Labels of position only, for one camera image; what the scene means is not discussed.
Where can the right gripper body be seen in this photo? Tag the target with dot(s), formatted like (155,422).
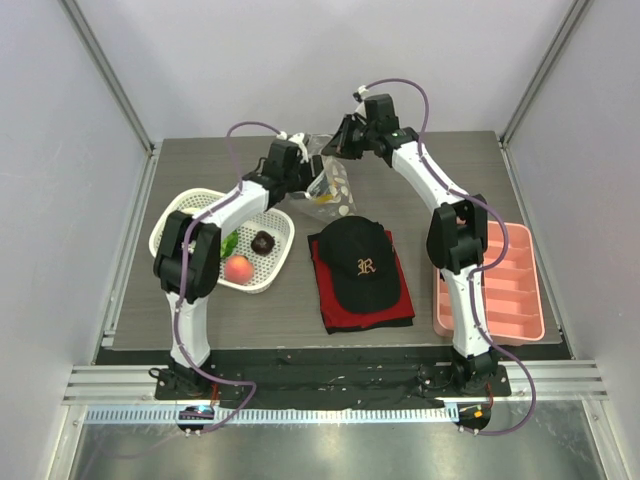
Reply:
(351,138)

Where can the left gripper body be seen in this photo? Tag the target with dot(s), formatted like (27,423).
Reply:
(297,179)

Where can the clear zip top bag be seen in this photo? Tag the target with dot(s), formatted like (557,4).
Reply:
(335,173)

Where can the fake orange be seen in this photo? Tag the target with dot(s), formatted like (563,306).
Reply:
(324,194)

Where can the fake dark plum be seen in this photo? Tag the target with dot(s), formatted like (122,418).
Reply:
(263,243)

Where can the fake green cabbage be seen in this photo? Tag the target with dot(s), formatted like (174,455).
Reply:
(229,244)

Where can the fake red peach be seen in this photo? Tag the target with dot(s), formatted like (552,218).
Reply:
(238,270)

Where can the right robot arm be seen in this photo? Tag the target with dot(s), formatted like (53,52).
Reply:
(457,236)

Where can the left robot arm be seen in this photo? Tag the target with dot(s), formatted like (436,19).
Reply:
(187,261)

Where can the white perforated plastic basket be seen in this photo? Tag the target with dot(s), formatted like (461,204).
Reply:
(274,224)

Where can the black baseball cap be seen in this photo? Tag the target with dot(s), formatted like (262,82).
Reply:
(346,242)

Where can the red folded cloth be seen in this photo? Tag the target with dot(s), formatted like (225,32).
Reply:
(325,295)

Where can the pink divided organizer tray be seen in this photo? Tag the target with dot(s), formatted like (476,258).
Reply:
(511,291)

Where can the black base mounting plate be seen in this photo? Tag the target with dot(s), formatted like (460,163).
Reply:
(315,378)

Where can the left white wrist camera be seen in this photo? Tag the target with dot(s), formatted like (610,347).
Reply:
(301,139)

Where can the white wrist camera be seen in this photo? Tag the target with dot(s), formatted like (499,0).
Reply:
(360,96)
(301,139)

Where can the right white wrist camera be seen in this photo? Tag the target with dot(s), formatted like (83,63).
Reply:
(360,96)

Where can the right aluminium frame post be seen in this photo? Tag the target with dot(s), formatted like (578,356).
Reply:
(562,37)

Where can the aluminium frame post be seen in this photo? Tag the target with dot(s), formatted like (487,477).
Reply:
(562,37)
(91,43)

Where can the left aluminium frame post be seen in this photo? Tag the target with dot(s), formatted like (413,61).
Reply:
(91,43)

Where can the aluminium front rail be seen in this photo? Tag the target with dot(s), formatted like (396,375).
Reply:
(555,380)

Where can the white slotted cable duct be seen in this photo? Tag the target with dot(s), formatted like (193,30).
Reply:
(188,415)

